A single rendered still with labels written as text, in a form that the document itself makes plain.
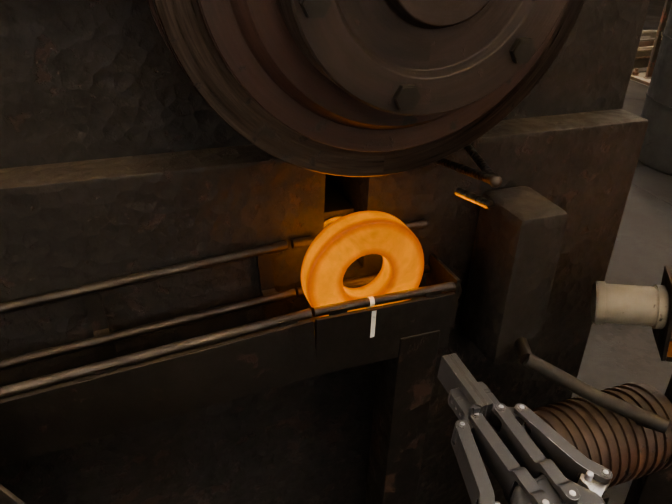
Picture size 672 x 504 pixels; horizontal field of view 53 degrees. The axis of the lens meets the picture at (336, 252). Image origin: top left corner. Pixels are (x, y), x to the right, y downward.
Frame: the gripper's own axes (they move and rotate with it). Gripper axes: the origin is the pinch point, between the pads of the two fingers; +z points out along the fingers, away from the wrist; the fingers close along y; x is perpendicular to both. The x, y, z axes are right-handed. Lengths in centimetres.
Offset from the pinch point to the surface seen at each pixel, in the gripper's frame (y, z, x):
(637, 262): 149, 103, -85
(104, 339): -31.1, 26.8, -8.6
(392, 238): 3.1, 22.9, 2.1
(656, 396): 41.1, 8.0, -22.2
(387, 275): 3.4, 23.4, -3.9
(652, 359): 112, 58, -81
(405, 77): -2.5, 14.9, 25.3
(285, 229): -7.8, 30.9, 0.2
